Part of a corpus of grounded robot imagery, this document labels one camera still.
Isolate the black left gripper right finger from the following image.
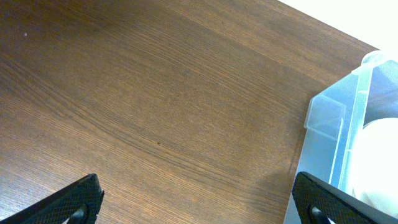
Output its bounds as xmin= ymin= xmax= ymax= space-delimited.
xmin=292 ymin=172 xmax=397 ymax=224

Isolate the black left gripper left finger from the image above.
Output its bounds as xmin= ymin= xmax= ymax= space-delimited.
xmin=1 ymin=174 xmax=104 ymax=224

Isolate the clear plastic storage bin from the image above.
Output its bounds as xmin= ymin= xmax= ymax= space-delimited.
xmin=284 ymin=50 xmax=397 ymax=223

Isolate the white small bowl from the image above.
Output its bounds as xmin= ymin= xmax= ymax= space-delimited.
xmin=349 ymin=118 xmax=397 ymax=218

